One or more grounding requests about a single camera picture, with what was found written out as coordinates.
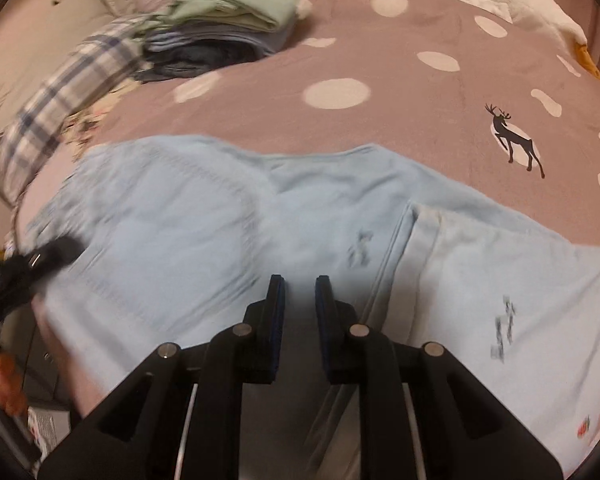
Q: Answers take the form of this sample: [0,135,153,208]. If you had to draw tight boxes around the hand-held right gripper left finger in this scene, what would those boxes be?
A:
[37,274,287,480]

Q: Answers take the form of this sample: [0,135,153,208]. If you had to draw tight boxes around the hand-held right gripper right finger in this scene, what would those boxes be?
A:
[314,275,563,480]

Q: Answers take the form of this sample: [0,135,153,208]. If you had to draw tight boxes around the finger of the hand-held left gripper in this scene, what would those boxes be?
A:
[22,237,84,284]

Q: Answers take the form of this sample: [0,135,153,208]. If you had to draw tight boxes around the light blue strawberry print pants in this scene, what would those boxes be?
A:
[27,134,600,477]

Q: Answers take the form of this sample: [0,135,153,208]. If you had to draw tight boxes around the person's left hand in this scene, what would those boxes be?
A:
[0,352,29,417]

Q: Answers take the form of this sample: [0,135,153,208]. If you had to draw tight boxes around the cartoon print sheet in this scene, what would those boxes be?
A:
[64,79,132,152]

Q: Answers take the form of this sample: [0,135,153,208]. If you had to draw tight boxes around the white printed carton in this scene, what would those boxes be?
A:
[27,406,72,457]

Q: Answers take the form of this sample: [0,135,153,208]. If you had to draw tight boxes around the plaid pillow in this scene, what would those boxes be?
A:
[0,14,154,202]

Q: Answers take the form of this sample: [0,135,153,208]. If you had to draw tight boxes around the beige padded headboard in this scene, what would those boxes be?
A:
[0,0,117,137]

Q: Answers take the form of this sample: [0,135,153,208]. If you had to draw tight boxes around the dark folded jeans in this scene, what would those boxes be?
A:
[136,41,261,82]

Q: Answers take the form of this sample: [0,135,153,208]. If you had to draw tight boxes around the pink polka dot blanket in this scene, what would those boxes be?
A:
[15,0,600,261]

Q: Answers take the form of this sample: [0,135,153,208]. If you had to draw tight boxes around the blue folded garment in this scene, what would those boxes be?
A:
[144,19,294,57]

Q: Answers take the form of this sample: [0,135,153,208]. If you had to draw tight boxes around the green folded garment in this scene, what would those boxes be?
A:
[145,0,307,34]

